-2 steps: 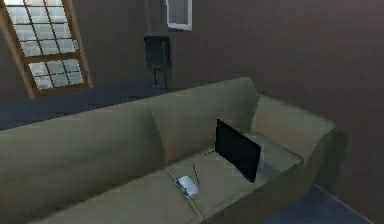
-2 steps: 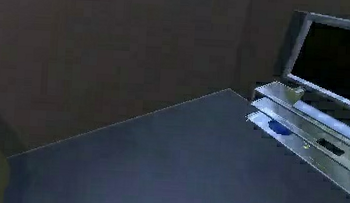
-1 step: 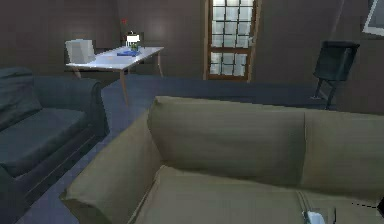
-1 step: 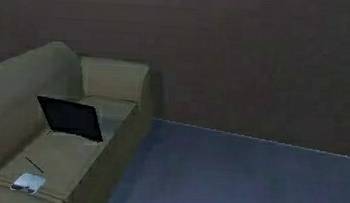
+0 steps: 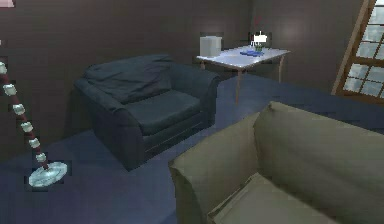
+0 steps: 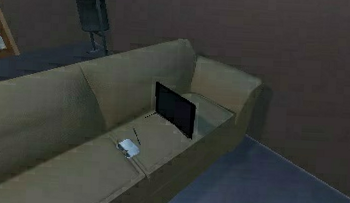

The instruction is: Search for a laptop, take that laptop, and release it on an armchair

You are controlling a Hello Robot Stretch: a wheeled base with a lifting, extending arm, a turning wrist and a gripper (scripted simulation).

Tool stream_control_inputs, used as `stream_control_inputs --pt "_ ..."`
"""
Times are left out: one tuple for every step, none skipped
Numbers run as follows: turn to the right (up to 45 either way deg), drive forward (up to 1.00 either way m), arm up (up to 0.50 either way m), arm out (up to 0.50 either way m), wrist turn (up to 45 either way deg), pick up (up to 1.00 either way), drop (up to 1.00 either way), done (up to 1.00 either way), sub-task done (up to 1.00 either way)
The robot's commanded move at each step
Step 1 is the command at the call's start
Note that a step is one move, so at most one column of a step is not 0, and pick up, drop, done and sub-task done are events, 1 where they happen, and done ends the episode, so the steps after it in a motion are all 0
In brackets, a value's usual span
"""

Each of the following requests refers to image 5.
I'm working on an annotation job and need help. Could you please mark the dark blue armchair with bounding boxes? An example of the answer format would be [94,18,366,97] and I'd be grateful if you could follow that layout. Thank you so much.
[73,54,222,172]

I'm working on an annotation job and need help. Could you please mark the white box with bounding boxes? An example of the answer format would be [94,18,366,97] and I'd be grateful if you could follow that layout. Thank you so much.
[199,35,223,58]

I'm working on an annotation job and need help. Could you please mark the white table with wooden legs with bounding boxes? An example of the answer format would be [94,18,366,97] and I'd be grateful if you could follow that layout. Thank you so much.
[195,46,291,105]

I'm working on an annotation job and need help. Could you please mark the blue plate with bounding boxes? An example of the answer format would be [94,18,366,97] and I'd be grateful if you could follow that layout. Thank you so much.
[239,49,265,57]

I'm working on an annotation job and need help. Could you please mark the white and green small object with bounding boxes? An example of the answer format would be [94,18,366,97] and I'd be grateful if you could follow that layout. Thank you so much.
[252,30,269,53]

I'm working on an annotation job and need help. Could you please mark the olive green sofa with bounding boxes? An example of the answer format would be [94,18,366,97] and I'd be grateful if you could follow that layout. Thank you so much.
[168,101,384,224]

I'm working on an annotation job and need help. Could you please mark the red and silver floor lamp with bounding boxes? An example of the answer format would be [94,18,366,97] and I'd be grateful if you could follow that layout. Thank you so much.
[0,0,69,188]

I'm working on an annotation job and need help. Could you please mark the wooden framed window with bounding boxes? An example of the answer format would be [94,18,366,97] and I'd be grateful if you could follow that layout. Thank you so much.
[330,0,384,105]

